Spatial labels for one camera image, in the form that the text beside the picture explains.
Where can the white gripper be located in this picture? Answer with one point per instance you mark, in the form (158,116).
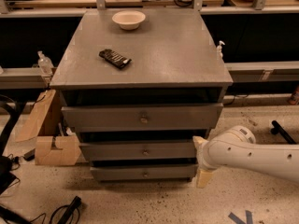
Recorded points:
(202,157)

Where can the black power strip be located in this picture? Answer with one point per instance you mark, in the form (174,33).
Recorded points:
(69,211)

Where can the grey top drawer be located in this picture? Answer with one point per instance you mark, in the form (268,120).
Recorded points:
(125,118)

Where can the orange bottle on floor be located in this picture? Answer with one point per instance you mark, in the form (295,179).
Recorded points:
(294,99)

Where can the grey bottom drawer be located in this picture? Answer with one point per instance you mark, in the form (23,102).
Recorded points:
(144,172)

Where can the clear plastic bottle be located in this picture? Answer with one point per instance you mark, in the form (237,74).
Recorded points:
(44,63)

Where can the black snack bar packet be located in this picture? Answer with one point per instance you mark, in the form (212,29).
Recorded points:
(114,58)

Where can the white pump bottle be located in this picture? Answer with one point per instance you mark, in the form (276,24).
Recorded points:
(219,48)

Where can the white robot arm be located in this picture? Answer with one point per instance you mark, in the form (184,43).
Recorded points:
(237,148)

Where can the brown cardboard box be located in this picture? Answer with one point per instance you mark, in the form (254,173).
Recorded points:
(42,127)

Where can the grey wooden drawer cabinet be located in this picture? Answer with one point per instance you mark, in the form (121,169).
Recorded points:
(173,61)

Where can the white paper bowl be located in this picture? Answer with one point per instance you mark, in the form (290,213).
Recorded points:
(129,19)

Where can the grey drawer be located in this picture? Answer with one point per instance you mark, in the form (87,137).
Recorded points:
(125,118)
(144,172)
(139,150)

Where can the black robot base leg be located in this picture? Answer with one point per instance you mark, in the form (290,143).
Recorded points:
(278,129)

